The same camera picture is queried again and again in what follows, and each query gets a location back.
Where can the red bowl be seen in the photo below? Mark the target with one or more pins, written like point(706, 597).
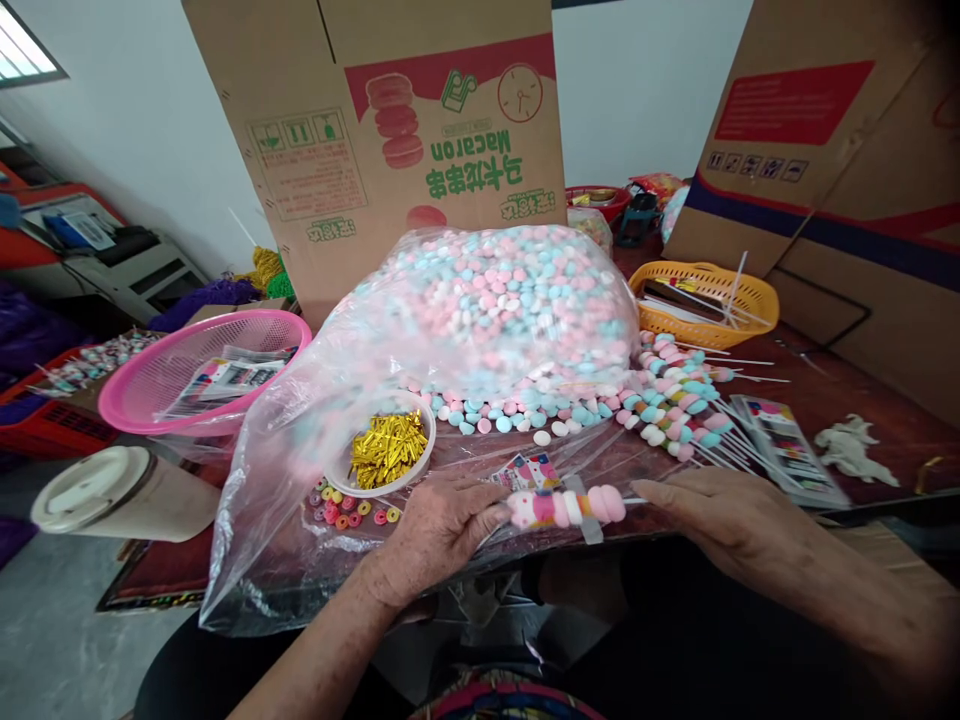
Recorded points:
point(600, 201)

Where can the person's left hand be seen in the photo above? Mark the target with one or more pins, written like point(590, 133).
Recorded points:
point(427, 540)

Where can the pile of wrapped candies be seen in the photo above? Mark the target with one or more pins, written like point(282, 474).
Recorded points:
point(97, 360)

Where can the crumpled white glove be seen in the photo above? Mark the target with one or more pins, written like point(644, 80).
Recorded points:
point(855, 450)

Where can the person's body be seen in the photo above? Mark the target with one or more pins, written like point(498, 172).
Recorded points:
point(675, 660)

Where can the packaged marshmallow skewer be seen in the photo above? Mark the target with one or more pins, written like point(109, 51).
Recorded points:
point(570, 506)

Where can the person's right hand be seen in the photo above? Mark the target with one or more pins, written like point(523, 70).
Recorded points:
point(739, 525)

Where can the bundle of white sticks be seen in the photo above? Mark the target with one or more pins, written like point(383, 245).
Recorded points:
point(731, 304)

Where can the white lidded cup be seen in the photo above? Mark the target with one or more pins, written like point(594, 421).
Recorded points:
point(142, 495)

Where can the cardboard box with macaron print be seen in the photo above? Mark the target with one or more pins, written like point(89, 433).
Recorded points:
point(300, 90)

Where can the window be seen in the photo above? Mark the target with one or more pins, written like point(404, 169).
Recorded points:
point(22, 37)

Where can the red snack packet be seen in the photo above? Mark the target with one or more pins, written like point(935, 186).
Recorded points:
point(660, 187)

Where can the gold tinsel bundle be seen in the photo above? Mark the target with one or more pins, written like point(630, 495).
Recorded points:
point(264, 264)

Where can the green tinsel bundle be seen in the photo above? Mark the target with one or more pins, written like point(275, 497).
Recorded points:
point(279, 286)

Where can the person's left fingers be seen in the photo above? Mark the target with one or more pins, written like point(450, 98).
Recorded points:
point(472, 499)

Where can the stack of printed clear sleeves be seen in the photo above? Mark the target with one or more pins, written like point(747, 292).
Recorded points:
point(225, 379)
point(787, 442)

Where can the pink plastic basket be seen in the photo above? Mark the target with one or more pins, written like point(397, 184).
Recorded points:
point(142, 390)

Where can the pile of gold twist ties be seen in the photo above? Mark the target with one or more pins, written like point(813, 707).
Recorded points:
point(386, 450)

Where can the heap of pastel marshmallows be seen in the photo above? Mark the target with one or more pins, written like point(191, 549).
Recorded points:
point(502, 322)

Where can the person's right fingers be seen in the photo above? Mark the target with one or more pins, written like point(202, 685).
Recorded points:
point(675, 499)

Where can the clear bag of sweets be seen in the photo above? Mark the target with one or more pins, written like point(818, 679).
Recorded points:
point(589, 229)

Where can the white plastic bowl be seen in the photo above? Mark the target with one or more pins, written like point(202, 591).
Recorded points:
point(352, 480)

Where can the orange plastic basket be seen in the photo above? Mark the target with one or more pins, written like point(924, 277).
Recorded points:
point(675, 319)

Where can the large clear plastic bag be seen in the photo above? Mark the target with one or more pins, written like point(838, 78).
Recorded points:
point(285, 547)

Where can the cardboard box with red label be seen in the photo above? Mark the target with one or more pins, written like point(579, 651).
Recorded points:
point(862, 187)

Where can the red plastic crate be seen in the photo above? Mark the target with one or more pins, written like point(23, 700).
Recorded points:
point(52, 427)

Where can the grey machine on stand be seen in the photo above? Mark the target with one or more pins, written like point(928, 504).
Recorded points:
point(97, 247)

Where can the pile of marshmallow skewers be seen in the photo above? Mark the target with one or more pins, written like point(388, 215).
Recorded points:
point(675, 405)

